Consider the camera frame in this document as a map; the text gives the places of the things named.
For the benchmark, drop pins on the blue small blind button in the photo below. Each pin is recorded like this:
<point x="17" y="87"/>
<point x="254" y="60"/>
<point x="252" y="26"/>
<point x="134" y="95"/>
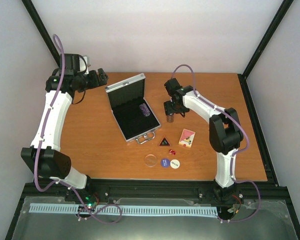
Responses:
<point x="165" y="163"/>

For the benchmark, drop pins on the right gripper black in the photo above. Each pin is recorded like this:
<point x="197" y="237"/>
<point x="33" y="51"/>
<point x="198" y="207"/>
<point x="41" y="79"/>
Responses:
<point x="168" y="110"/>

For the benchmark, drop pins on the triangular all-in button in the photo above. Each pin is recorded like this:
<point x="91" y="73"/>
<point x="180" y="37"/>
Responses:
<point x="164" y="142"/>

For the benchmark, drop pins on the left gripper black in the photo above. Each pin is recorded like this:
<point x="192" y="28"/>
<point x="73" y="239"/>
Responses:
<point x="96" y="82"/>

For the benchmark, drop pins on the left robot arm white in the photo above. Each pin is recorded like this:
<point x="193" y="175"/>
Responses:
<point x="44" y="157"/>

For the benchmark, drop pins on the aluminium poker case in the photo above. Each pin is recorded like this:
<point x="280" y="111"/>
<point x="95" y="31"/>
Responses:
<point x="124" y="98"/>

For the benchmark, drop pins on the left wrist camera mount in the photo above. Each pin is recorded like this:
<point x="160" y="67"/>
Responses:
<point x="84" y="64"/>

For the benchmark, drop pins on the black aluminium frame rail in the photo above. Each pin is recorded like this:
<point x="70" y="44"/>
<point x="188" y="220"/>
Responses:
<point x="201" y="192"/>

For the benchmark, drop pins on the clear round acrylic disc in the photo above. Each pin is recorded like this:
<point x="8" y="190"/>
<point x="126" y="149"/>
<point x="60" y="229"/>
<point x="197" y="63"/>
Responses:
<point x="150" y="160"/>

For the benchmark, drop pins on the light blue cable duct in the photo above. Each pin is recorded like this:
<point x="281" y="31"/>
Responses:
<point x="126" y="210"/>

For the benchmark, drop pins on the white dealer button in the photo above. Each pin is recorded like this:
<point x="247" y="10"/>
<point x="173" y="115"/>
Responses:
<point x="174" y="163"/>

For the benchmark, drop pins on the playing card deck box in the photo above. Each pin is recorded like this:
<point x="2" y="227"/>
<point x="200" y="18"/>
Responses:
<point x="187" y="138"/>

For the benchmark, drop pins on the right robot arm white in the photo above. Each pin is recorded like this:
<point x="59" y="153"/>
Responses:
<point x="225" y="132"/>

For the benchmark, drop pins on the purple 500 chip stack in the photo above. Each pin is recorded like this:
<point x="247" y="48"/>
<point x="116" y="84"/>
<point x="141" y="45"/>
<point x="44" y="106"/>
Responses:
<point x="145" y="110"/>

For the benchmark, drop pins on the orange 100 chip stack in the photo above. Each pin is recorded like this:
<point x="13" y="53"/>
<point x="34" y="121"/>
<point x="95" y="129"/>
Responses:
<point x="170" y="118"/>

